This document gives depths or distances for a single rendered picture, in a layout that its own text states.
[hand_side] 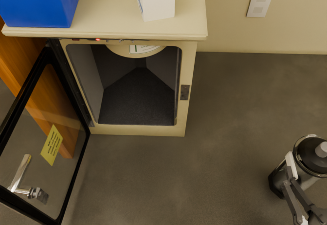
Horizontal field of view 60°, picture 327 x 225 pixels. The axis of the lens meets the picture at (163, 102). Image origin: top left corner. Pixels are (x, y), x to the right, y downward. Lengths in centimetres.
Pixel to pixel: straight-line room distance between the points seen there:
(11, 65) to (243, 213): 72
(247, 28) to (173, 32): 77
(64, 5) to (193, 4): 20
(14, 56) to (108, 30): 26
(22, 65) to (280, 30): 94
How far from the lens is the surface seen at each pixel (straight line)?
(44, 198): 71
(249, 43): 126
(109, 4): 51
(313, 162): 75
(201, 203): 91
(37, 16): 48
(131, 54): 67
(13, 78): 65
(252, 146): 101
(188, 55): 64
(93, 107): 88
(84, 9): 50
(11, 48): 64
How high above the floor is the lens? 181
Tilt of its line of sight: 56 degrees down
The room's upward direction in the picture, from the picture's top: straight up
